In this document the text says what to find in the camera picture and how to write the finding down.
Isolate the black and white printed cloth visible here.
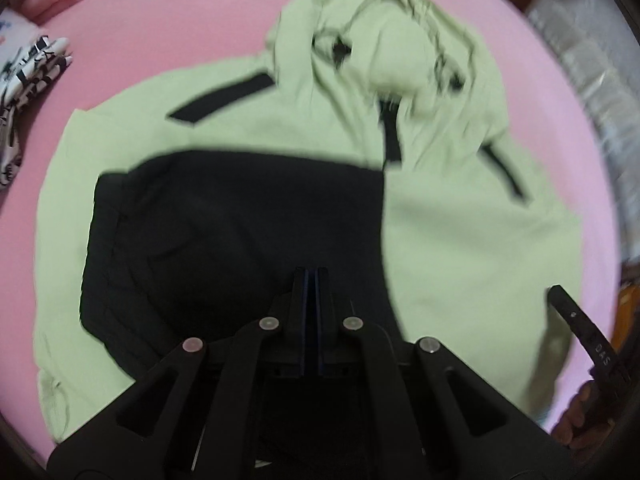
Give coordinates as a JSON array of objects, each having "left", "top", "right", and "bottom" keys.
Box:
[{"left": 0, "top": 35, "right": 75, "bottom": 196}]

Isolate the lace-covered furniture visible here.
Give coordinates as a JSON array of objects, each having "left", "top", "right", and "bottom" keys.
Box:
[{"left": 525, "top": 0, "right": 640, "bottom": 261}]

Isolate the green and black hooded jacket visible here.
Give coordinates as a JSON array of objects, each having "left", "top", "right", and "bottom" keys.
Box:
[{"left": 32, "top": 0, "right": 586, "bottom": 443}]

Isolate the pink bed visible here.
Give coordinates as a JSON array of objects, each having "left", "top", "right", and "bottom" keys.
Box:
[{"left": 0, "top": 0, "right": 623, "bottom": 461}]

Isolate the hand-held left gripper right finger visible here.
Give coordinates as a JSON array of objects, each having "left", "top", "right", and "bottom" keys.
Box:
[{"left": 316, "top": 267, "right": 576, "bottom": 480}]

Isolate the wooden drawer cabinet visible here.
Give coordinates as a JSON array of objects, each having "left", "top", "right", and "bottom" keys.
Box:
[{"left": 617, "top": 260, "right": 640, "bottom": 321}]

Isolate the person's right hand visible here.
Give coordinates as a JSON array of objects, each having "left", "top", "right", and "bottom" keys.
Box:
[{"left": 550, "top": 382, "right": 608, "bottom": 453}]

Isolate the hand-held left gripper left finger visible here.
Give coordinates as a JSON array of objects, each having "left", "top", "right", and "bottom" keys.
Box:
[{"left": 47, "top": 267, "right": 313, "bottom": 480}]

